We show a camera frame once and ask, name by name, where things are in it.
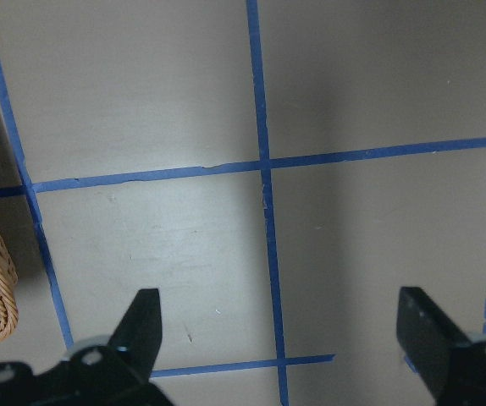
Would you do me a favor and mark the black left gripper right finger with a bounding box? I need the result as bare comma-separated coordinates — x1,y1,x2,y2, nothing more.
396,287,486,405

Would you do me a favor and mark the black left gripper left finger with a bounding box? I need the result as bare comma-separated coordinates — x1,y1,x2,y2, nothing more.
0,288,172,405

